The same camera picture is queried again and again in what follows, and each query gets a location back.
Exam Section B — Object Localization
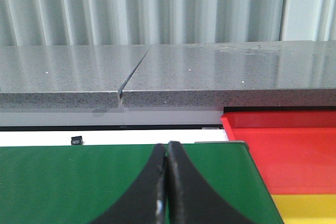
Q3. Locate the grey stone slab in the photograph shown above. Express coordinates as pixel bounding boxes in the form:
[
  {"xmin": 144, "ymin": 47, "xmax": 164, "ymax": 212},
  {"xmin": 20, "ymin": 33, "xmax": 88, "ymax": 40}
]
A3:
[
  {"xmin": 122, "ymin": 41, "xmax": 335, "ymax": 107},
  {"xmin": 1, "ymin": 45, "xmax": 150, "ymax": 110}
]

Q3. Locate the left grey stone slab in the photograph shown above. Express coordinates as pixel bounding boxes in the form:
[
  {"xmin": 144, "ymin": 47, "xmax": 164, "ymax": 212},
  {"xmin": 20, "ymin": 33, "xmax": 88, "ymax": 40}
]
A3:
[{"xmin": 1, "ymin": 45, "xmax": 150, "ymax": 110}]

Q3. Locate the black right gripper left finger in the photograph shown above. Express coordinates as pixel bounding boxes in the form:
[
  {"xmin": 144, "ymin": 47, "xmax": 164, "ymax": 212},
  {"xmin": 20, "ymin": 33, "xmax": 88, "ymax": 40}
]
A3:
[{"xmin": 92, "ymin": 144, "xmax": 167, "ymax": 223}]

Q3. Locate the yellow plastic tray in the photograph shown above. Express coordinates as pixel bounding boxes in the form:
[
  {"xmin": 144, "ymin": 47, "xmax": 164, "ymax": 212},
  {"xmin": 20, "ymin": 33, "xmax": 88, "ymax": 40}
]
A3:
[{"xmin": 272, "ymin": 194, "xmax": 335, "ymax": 223}]

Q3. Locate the red plastic tray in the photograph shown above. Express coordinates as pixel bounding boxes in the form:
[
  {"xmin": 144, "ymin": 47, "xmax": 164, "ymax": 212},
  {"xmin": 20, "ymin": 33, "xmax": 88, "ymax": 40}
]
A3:
[{"xmin": 221, "ymin": 111, "xmax": 335, "ymax": 195}]

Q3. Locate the right grey stone slab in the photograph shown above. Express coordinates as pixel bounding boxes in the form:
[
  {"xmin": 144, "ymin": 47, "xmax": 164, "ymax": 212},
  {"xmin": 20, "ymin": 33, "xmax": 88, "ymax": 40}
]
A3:
[{"xmin": 122, "ymin": 41, "xmax": 335, "ymax": 107}]

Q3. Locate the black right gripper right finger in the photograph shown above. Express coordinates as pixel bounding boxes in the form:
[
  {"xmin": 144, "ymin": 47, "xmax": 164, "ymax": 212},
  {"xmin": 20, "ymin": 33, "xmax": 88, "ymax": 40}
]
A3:
[{"xmin": 167, "ymin": 141, "xmax": 253, "ymax": 223}]

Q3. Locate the green conveyor belt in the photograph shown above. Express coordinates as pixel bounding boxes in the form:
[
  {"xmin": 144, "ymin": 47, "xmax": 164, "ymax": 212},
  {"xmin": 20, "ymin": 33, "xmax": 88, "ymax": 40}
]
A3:
[{"xmin": 1, "ymin": 141, "xmax": 283, "ymax": 223}]

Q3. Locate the small black sensor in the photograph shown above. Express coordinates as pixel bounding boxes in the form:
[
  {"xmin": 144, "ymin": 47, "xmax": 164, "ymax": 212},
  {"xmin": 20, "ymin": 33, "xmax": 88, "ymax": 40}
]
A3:
[{"xmin": 71, "ymin": 136, "xmax": 83, "ymax": 145}]

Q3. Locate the white curtain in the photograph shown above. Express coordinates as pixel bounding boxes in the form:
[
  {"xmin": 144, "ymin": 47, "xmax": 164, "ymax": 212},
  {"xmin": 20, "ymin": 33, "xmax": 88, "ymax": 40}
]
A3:
[{"xmin": 1, "ymin": 0, "xmax": 335, "ymax": 46}]

